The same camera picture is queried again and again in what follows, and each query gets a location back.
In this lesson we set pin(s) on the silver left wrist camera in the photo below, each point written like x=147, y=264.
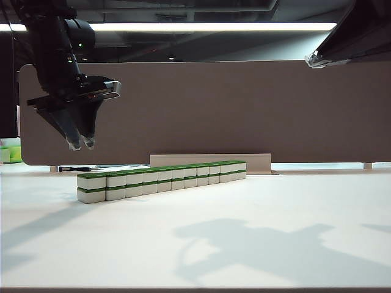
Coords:
x=114, y=88

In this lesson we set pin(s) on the long ceiling light strip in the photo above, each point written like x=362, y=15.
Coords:
x=214, y=27

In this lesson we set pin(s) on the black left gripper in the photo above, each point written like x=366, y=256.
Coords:
x=61, y=99

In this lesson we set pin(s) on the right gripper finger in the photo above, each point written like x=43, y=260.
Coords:
x=360, y=30
x=366, y=58

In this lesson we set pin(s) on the green and white box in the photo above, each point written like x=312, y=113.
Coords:
x=15, y=154

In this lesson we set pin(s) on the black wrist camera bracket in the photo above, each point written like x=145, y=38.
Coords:
x=94, y=80

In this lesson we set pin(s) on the brown desk partition panel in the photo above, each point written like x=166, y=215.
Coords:
x=195, y=113

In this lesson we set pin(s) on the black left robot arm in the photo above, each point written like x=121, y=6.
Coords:
x=52, y=45

